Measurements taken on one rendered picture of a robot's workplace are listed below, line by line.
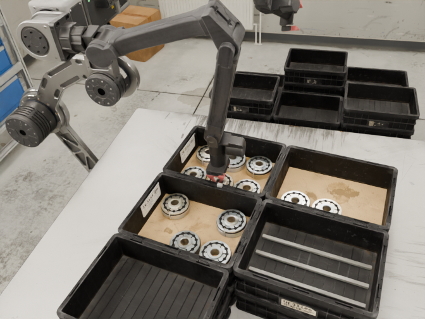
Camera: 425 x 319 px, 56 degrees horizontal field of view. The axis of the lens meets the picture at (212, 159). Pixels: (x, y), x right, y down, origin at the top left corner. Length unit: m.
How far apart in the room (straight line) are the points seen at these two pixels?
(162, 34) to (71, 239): 0.93
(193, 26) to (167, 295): 0.78
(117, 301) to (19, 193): 1.90
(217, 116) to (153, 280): 0.55
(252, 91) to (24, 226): 1.71
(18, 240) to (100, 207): 1.12
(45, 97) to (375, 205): 1.46
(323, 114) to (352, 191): 1.20
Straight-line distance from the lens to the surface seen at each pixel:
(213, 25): 1.01
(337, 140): 1.99
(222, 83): 1.14
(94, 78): 1.60
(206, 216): 1.45
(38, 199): 2.99
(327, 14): 4.30
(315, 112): 2.72
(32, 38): 1.32
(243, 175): 1.59
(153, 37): 1.11
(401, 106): 2.70
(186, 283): 1.30
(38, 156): 3.36
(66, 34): 1.25
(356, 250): 1.40
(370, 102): 2.68
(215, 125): 1.27
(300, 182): 1.57
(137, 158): 1.93
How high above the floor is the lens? 1.93
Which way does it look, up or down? 42 degrees down
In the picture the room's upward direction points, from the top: 5 degrees counter-clockwise
